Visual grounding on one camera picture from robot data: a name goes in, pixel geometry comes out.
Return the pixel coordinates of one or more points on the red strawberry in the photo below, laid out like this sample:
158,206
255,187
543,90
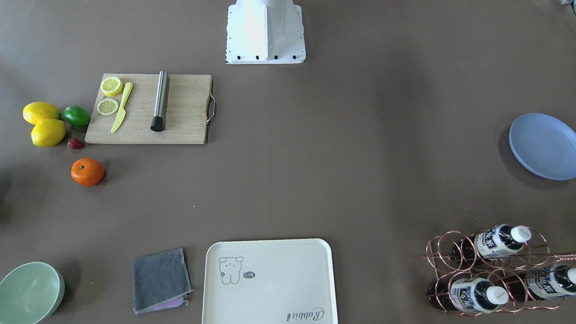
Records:
75,144

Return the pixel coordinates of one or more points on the top tea bottle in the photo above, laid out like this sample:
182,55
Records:
500,241

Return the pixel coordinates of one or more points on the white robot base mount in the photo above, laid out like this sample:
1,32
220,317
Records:
265,32

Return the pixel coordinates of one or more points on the lemon half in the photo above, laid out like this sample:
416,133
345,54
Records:
111,86

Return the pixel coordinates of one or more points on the wooden cutting board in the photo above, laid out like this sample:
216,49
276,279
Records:
185,118

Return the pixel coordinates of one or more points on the green lime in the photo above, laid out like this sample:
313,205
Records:
76,116

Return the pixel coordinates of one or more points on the grey folded cloth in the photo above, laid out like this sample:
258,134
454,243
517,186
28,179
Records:
160,281

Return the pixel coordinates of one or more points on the steel cylinder black cap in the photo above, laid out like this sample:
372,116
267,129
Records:
160,110

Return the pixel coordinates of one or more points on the lemon slice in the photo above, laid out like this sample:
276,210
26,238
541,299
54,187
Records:
107,107

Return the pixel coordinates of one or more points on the copper wire bottle rack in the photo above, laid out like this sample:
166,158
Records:
505,268

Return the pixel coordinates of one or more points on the yellow plastic knife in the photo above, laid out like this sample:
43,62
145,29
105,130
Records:
121,113

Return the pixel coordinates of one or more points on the lower yellow lemon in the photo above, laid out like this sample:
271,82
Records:
48,132

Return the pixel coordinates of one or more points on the blue plate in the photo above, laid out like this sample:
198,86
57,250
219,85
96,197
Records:
544,145

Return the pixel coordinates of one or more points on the tea bottle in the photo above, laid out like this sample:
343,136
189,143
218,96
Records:
500,241
545,283
467,296

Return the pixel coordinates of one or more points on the green bowl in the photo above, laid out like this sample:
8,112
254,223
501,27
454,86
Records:
30,293

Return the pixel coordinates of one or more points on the upper yellow lemon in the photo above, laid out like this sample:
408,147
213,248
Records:
38,111

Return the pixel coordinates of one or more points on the yellow lemon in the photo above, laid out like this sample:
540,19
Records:
38,111
48,132

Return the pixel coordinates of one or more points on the orange fruit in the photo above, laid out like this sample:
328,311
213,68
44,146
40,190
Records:
87,172

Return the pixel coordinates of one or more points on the cream rabbit tray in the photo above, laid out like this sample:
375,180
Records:
286,281

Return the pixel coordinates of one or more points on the lower tea bottle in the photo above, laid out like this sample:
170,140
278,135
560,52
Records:
467,296
545,283

